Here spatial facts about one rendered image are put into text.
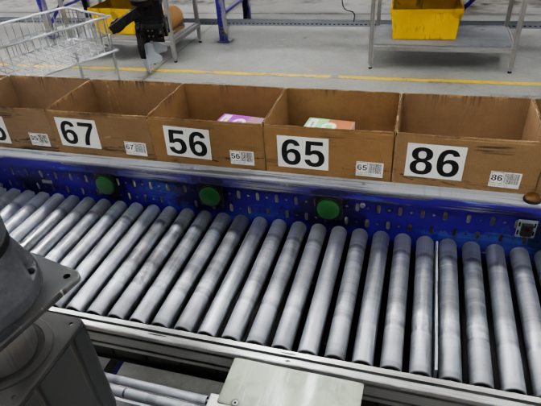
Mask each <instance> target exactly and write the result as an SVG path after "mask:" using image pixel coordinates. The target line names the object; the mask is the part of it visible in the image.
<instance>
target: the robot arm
mask: <svg viewBox="0 0 541 406"><path fill-rule="evenodd" d="M162 1H163V0H130V4H131V5H132V6H134V8H132V9H131V10H129V11H128V12H126V13H125V14H124V15H123V16H121V17H120V18H116V19H114V20H113V21H112V22H111V23H110V26H109V29H110V30H111V31H112V33H113V34H114V35H115V34H116V33H119V32H120V31H122V30H123V29H124V28H125V27H126V26H127V25H129V24H130V23H132V22H133V21H134V23H135V26H134V29H135V35H136V38H137V45H138V51H139V54H140V56H141V59H142V62H143V64H144V66H145V68H146V70H147V71H148V72H149V73H151V64H156V63H159V62H161V61H162V59H163V58H162V56H161V55H160V54H159V53H162V52H166V51H167V46H166V45H165V44H162V43H160V42H165V39H164V37H165V36H168V35H169V34H168V32H170V28H169V23H168V18H167V14H163V8H162ZM42 283H43V277H42V273H41V270H40V269H39V265H38V263H37V261H36V260H35V258H34V256H33V255H32V254H31V253H30V252H29V251H28V250H26V249H25V248H24V247H23V246H22V245H20V244H19V243H18V242H17V241H16V240H14V239H13V238H12V237H11V236H10V235H9V233H8V231H7V229H6V226H5V224H4V222H3V220H2V217H1V215H0V332H2V331H3V330H4V329H6V328H8V327H9V326H11V325H12V324H14V323H15V322H16V321H17V320H18V319H19V318H20V317H22V316H23V315H24V314H25V313H26V312H27V310H28V309H29V308H30V307H31V306H32V305H33V304H34V302H35V300H36V299H37V297H38V295H39V293H40V290H41V288H42Z"/></svg>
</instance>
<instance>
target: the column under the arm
mask: <svg viewBox="0 0 541 406"><path fill-rule="evenodd" d="M32 325H33V327H34V330H35V332H36V334H37V337H38V346H37V348H36V351H35V353H34V355H33V356H32V358H31V359H30V360H29V362H28V363H27V364H26V365H24V366H23V367H22V368H21V369H19V370H18V371H16V372H15V373H13V374H11V375H8V376H6V377H3V378H0V406H141V405H137V404H132V403H128V402H125V401H121V400H116V399H115V397H114V394H113V392H112V389H111V387H110V385H109V382H108V379H107V378H106V375H105V372H104V370H103V368H102V365H101V362H100V360H99V358H98V356H97V352H96V351H95V348H94V346H93V343H92V341H91V338H90V336H89V333H88V331H87V329H86V327H85V323H84V322H83V321H82V320H81V319H80V318H78V317H70V316H66V315H62V314H58V313H50V312H46V313H44V314H43V315H42V316H41V317H40V318H39V319H38V320H36V321H35V322H34V323H33V324H32Z"/></svg>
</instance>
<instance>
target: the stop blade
mask: <svg viewBox="0 0 541 406"><path fill-rule="evenodd" d="M437 371H438V241H436V246H435V251H434V256H433V308H432V378H436V374H437Z"/></svg>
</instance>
